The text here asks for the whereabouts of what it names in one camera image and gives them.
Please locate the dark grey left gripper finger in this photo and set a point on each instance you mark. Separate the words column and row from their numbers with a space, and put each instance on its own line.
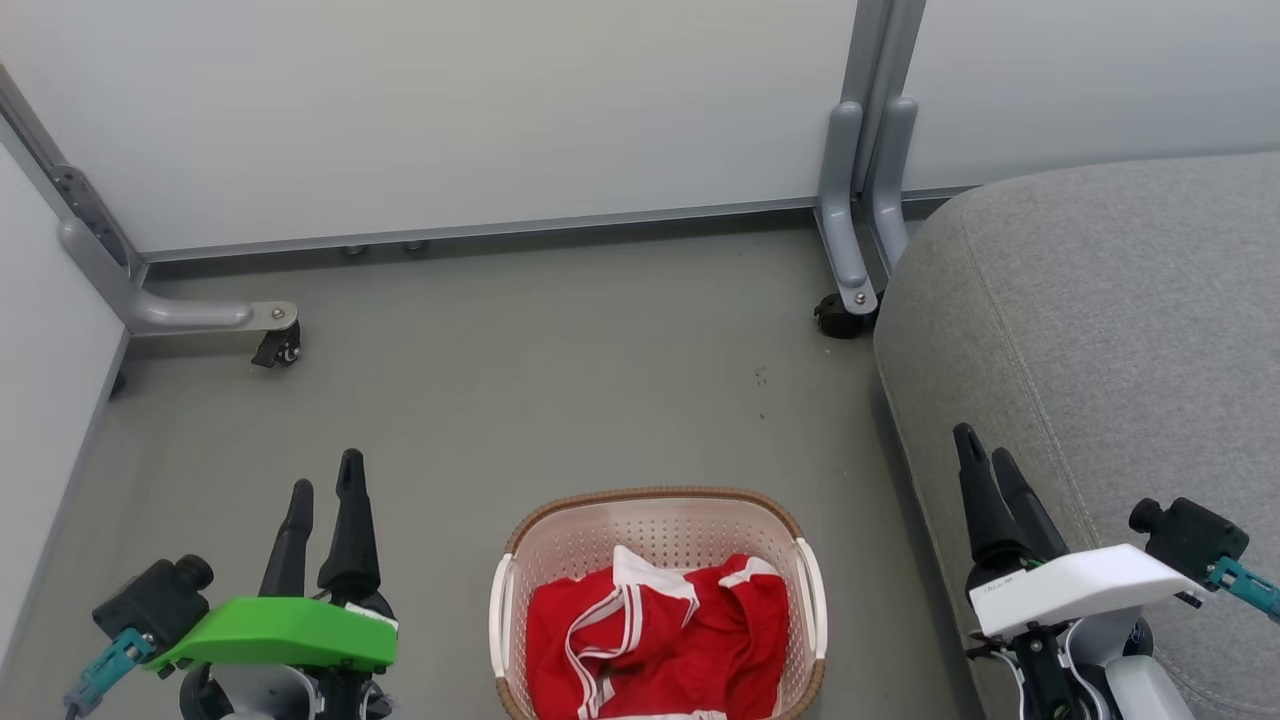
column 350, row 530
column 288, row 545

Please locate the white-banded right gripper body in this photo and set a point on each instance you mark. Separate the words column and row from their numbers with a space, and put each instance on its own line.
column 1080, row 588

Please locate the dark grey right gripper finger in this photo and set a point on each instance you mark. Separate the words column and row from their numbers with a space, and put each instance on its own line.
column 1030, row 515
column 985, row 520

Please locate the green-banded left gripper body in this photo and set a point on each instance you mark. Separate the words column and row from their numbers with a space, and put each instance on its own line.
column 280, row 632

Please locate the red and white sports garment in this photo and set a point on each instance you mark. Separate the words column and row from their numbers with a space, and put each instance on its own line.
column 740, row 640

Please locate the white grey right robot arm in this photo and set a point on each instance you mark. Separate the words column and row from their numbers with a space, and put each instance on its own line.
column 1130, row 680

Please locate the grey fabric sofa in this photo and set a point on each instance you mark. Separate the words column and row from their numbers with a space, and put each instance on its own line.
column 1100, row 330

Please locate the black caster wheel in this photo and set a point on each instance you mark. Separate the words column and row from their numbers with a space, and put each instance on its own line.
column 838, row 317
column 277, row 347

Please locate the long grey partition foot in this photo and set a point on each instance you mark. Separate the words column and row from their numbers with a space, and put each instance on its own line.
column 180, row 315

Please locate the white perforated laundry basket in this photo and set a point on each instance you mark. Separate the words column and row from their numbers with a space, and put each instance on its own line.
column 660, row 525

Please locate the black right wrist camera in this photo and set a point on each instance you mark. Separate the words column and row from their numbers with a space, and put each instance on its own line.
column 1195, row 540

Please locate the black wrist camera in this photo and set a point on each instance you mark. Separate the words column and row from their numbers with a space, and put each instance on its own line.
column 1195, row 540
column 150, row 605

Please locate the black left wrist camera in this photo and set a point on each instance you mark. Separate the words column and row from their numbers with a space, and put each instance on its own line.
column 150, row 605

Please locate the grey aluminium partition rail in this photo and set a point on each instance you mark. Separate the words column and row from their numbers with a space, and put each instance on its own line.
column 500, row 228

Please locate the grey partition post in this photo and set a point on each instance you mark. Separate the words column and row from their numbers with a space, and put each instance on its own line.
column 880, row 60

